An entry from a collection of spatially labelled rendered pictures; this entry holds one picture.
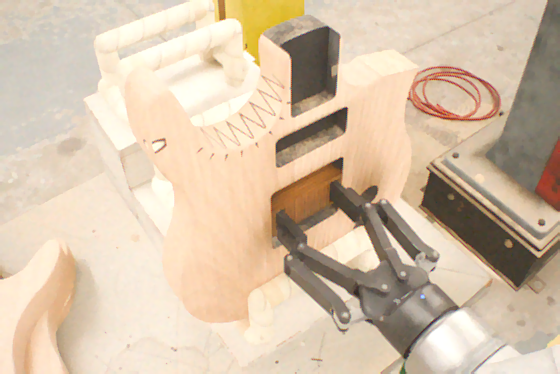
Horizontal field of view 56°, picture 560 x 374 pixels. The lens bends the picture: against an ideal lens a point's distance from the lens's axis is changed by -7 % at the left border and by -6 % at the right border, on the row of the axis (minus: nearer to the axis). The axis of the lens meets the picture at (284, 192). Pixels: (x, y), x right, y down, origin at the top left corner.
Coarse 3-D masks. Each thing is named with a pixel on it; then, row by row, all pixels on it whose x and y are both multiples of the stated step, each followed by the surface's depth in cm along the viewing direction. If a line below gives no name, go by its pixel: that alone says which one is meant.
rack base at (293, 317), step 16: (336, 288) 81; (288, 304) 79; (304, 304) 79; (288, 320) 77; (304, 320) 77; (320, 320) 78; (224, 336) 76; (240, 336) 76; (288, 336) 76; (240, 352) 74; (256, 352) 74; (272, 352) 75; (240, 368) 74
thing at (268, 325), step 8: (248, 312) 70; (256, 312) 68; (264, 312) 68; (272, 312) 70; (256, 320) 70; (264, 320) 70; (272, 320) 71; (256, 328) 71; (264, 328) 71; (272, 328) 73; (264, 336) 73; (272, 336) 74; (264, 344) 75
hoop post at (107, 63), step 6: (96, 54) 79; (102, 54) 78; (108, 54) 78; (114, 54) 79; (102, 60) 79; (108, 60) 79; (114, 60) 80; (102, 66) 80; (108, 66) 80; (114, 66) 80; (102, 72) 81; (108, 72) 80; (114, 72) 81; (108, 78) 81; (114, 78) 82
